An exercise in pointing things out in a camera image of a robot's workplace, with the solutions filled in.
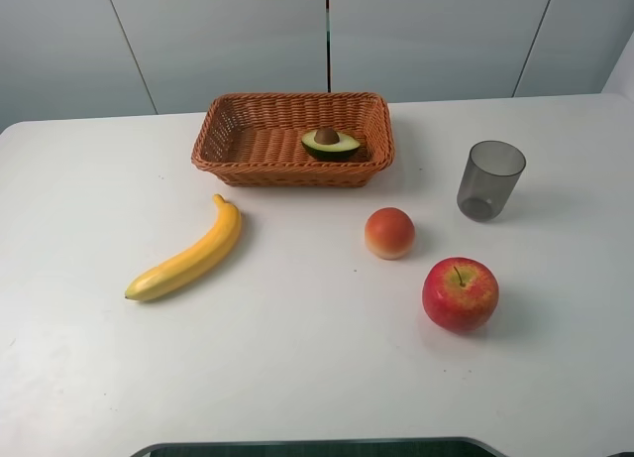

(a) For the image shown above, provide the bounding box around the halved avocado with pit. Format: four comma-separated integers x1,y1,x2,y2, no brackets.
301,127,361,162

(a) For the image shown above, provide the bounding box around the brown wicker basket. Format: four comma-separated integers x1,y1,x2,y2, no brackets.
191,92,394,187

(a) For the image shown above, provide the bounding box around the orange peach fruit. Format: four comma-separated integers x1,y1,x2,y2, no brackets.
365,207,416,260

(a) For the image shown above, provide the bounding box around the yellow banana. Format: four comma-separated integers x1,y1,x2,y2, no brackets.
125,194,242,301

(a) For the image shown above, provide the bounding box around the red apple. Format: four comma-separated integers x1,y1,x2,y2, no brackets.
422,257,499,334

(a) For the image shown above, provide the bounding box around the grey translucent plastic cup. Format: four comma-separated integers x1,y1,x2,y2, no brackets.
457,141,526,222

